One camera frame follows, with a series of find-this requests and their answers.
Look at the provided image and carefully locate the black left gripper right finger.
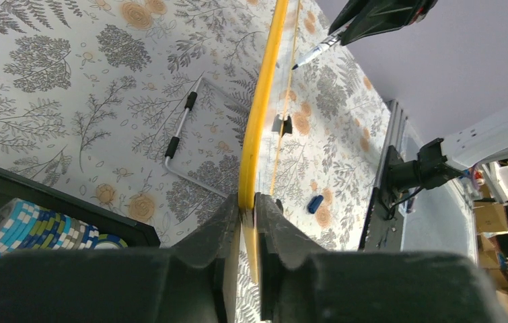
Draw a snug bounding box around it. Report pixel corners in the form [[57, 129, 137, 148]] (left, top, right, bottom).
[[254, 193, 508, 322]]

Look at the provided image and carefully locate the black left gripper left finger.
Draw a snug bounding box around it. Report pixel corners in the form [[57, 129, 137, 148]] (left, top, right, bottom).
[[0, 194, 240, 322]]

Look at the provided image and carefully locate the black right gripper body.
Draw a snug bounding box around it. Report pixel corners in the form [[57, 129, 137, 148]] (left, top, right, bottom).
[[328, 0, 437, 46]]

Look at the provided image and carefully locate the blue white marker pen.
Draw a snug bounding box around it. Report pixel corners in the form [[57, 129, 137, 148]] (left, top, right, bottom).
[[291, 20, 352, 71]]

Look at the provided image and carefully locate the blue marker cap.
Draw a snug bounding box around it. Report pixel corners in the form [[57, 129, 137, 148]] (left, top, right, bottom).
[[307, 194, 324, 214]]

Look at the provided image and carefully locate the yellow framed whiteboard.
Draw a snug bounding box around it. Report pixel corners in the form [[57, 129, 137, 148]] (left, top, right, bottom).
[[238, 1, 301, 284]]

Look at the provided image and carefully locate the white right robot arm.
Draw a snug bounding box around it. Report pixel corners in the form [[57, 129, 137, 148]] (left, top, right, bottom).
[[328, 1, 508, 191]]

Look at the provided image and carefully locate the floral patterned table mat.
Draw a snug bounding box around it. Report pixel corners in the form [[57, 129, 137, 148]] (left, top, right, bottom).
[[0, 1, 388, 249]]

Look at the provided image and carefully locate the blue white chip stack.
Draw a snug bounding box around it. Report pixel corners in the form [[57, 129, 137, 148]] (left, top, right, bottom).
[[0, 199, 103, 256]]

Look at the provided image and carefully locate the black poker chip case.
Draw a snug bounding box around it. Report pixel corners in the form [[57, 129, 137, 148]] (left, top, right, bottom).
[[0, 168, 160, 257]]

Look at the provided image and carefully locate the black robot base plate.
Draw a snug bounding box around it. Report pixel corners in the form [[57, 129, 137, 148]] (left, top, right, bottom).
[[358, 145, 419, 252]]

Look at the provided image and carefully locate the metal whiteboard stand wire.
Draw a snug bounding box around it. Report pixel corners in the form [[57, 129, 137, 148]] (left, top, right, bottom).
[[164, 76, 252, 199]]

